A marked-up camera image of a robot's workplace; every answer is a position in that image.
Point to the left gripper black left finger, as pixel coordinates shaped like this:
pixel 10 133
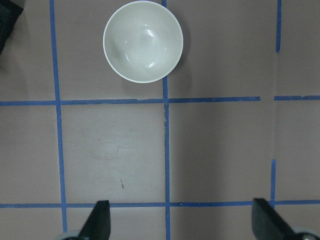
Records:
pixel 98 224

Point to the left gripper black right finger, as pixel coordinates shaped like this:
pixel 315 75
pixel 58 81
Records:
pixel 267 224

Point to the white ceramic bowl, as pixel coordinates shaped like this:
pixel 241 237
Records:
pixel 143 41

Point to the black dish rack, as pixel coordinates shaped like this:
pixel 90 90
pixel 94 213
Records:
pixel 9 14

